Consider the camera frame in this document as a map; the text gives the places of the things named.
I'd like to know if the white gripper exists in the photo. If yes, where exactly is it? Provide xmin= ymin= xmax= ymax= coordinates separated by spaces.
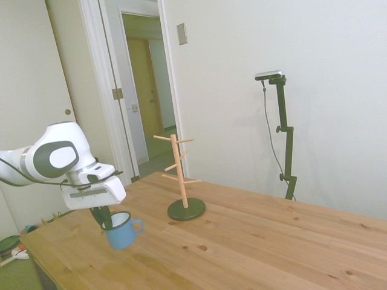
xmin=62 ymin=176 xmax=126 ymax=230

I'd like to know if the blue enamel mug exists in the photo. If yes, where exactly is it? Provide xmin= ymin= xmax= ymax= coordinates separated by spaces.
xmin=101 ymin=210 xmax=146 ymax=251

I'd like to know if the wooden mug tree black base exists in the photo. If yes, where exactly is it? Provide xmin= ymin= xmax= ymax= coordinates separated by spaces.
xmin=153 ymin=134 xmax=207 ymax=221

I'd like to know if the white floor item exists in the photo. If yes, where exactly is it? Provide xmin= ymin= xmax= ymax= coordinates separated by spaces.
xmin=11 ymin=247 xmax=30 ymax=260

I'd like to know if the green floor item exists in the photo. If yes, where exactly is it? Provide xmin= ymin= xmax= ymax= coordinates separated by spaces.
xmin=0 ymin=235 xmax=22 ymax=257

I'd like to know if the wooden hallway door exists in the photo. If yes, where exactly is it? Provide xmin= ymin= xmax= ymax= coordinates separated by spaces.
xmin=128 ymin=38 xmax=163 ymax=138

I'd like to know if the white open door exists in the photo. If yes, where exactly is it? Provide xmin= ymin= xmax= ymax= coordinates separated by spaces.
xmin=45 ymin=0 xmax=117 ymax=170

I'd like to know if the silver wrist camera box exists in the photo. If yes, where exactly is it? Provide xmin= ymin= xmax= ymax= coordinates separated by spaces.
xmin=68 ymin=187 xmax=108 ymax=201

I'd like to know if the black jointed camera stand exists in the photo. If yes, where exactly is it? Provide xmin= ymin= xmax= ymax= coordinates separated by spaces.
xmin=267 ymin=75 xmax=298 ymax=201

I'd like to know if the grey wall switch plate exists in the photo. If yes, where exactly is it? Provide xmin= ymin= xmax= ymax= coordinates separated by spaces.
xmin=176 ymin=22 xmax=189 ymax=46

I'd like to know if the grey depth camera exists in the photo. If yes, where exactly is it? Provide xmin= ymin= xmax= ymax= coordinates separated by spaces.
xmin=254 ymin=69 xmax=285 ymax=82

